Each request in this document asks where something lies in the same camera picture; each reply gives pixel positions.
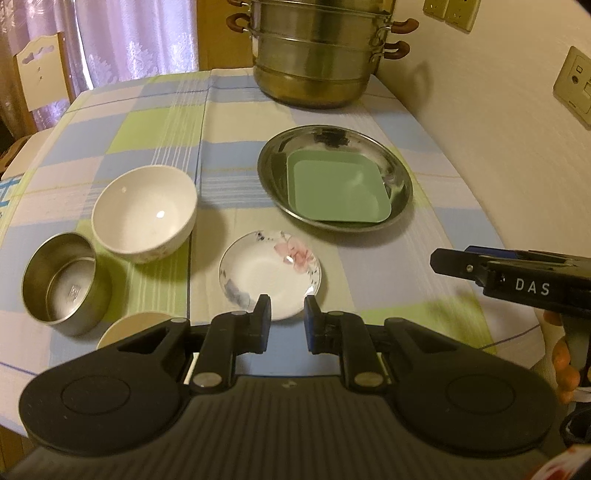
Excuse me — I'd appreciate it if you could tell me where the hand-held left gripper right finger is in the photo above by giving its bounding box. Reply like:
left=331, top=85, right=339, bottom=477
left=302, top=296, right=445, bottom=389

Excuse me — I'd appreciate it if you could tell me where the dark round object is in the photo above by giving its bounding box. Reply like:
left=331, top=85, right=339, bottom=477
left=560, top=406, right=591, bottom=448

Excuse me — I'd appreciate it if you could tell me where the floral white saucer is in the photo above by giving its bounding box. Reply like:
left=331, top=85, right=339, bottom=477
left=218, top=230, right=322, bottom=321

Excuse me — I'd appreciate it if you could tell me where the beige wall switch socket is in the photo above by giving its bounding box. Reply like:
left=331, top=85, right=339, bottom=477
left=553, top=46, right=591, bottom=123

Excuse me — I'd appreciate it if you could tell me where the stainless steel steamer pot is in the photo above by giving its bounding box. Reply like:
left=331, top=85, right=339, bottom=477
left=226, top=0, right=420, bottom=110

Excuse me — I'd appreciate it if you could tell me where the white ceramic bowl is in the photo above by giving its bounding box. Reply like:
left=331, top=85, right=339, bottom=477
left=91, top=166, right=199, bottom=265

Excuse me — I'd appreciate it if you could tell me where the small beige dish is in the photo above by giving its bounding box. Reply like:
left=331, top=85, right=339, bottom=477
left=96, top=312, right=172, bottom=350

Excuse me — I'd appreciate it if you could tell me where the blue patterned cloth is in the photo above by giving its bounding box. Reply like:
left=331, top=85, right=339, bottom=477
left=0, top=178, right=21, bottom=210

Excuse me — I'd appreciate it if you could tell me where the checked pastel tablecloth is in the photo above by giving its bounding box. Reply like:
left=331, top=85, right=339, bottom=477
left=0, top=69, right=555, bottom=439

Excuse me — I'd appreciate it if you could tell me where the white wooden chair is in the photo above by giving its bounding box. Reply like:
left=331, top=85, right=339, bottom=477
left=0, top=32, right=77, bottom=182

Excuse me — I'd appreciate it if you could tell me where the curved wooden handle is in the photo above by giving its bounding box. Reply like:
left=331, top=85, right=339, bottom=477
left=0, top=138, right=26, bottom=178

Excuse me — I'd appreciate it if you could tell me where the lilac patterned curtain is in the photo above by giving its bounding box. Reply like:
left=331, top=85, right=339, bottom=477
left=0, top=0, right=200, bottom=132

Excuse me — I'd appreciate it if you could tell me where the red and white object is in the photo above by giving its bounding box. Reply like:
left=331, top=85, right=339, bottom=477
left=540, top=445, right=591, bottom=480

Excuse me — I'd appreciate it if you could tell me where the round stainless steel plate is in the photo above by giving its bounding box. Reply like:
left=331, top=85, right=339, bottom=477
left=257, top=124, right=413, bottom=229

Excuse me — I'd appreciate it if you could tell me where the green square plate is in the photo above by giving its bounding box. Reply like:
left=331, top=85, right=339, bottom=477
left=286, top=150, right=393, bottom=224

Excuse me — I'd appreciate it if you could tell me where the person's right hand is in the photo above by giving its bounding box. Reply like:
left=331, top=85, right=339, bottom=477
left=542, top=308, right=581, bottom=406

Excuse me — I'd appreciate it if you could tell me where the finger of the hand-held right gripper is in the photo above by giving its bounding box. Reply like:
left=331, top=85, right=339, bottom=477
left=464, top=246, right=573, bottom=263
left=430, top=248, right=491, bottom=289

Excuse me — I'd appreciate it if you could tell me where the wooden wall panel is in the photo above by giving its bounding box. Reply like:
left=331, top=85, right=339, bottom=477
left=198, top=0, right=256, bottom=73

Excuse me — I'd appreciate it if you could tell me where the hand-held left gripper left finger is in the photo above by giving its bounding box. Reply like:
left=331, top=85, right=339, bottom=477
left=115, top=294, right=273, bottom=394

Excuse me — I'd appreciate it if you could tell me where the stainless steel bowl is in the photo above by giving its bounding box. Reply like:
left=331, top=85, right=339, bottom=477
left=21, top=232, right=113, bottom=337

